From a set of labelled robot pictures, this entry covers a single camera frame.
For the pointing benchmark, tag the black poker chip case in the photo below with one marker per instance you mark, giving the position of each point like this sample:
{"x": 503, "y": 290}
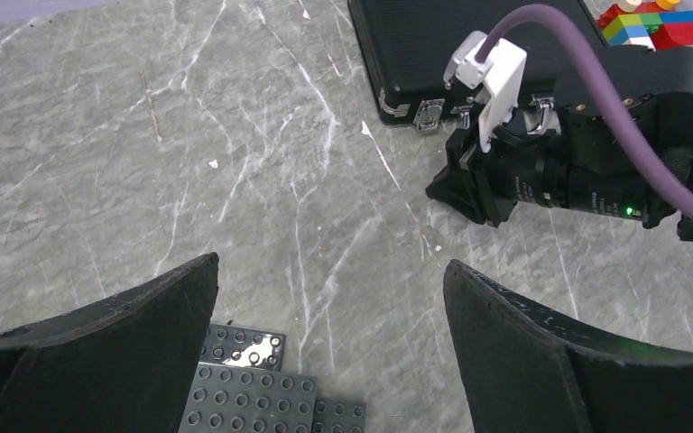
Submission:
{"x": 407, "y": 45}

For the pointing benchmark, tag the colourful toy brick figure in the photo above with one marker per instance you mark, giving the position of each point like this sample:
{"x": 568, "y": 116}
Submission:
{"x": 657, "y": 25}

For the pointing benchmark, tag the lower dark grey baseplate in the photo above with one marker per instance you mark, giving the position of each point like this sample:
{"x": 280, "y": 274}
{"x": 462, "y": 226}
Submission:
{"x": 258, "y": 349}

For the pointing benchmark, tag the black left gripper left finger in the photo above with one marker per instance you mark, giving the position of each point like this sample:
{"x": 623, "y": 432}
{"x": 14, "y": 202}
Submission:
{"x": 121, "y": 364}

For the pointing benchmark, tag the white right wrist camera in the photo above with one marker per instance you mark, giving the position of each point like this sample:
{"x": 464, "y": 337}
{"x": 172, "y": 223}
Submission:
{"x": 500, "y": 74}

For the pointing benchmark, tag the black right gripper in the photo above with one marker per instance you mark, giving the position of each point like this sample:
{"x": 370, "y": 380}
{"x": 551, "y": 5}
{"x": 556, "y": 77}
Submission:
{"x": 578, "y": 164}

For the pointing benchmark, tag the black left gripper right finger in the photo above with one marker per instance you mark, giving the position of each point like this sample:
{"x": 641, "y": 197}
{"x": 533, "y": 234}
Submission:
{"x": 528, "y": 368}

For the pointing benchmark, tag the large dark grey baseplate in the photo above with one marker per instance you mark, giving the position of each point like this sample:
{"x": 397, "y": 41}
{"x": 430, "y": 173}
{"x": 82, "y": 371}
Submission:
{"x": 234, "y": 399}

